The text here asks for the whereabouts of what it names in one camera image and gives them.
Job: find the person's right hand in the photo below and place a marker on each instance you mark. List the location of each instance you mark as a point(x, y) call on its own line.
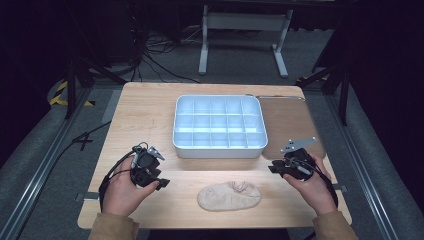
point(318, 193)

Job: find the person's left hand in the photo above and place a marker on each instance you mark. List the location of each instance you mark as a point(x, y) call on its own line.
point(121, 195)

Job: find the black metal stand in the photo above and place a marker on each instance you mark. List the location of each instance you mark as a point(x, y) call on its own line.
point(70, 90)
point(344, 96)

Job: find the grey tape strip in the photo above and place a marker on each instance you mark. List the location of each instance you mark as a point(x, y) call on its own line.
point(111, 106)

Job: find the white metal table frame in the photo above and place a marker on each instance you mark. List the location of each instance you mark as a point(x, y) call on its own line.
point(245, 21)

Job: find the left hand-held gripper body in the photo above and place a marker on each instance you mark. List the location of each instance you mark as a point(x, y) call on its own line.
point(145, 163)

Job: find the aluminium floor rail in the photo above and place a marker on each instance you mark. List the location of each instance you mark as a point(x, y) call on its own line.
point(365, 173)
point(40, 173)

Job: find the white divided storage box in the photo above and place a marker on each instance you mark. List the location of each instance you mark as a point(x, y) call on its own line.
point(218, 125)

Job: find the grey metal table bracket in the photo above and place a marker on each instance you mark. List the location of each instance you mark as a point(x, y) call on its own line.
point(89, 196)
point(340, 187)

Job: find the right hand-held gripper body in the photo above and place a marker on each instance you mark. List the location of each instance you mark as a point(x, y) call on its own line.
point(298, 165)

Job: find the beige sock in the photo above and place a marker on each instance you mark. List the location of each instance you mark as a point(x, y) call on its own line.
point(228, 197)

